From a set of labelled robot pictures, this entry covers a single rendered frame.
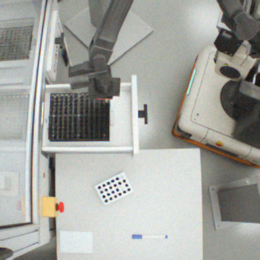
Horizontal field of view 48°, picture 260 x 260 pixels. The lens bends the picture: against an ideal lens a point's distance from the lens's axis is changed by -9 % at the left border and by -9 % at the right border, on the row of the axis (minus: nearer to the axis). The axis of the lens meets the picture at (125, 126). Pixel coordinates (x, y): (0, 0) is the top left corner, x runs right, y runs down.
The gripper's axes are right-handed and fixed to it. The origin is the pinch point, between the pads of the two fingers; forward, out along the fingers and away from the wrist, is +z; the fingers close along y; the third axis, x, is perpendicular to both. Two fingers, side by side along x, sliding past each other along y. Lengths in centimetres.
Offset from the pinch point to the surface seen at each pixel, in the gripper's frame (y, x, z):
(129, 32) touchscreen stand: 3, 90, 87
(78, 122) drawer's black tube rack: -9.7, -8.0, 4.8
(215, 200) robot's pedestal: 64, -26, 99
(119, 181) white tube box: 5.1, -26.4, 17.8
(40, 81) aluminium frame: -23.4, 3.2, -5.6
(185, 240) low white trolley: 32, -49, 24
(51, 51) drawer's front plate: -22.9, 18.9, -0.3
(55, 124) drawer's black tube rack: -18.5, -9.2, 4.6
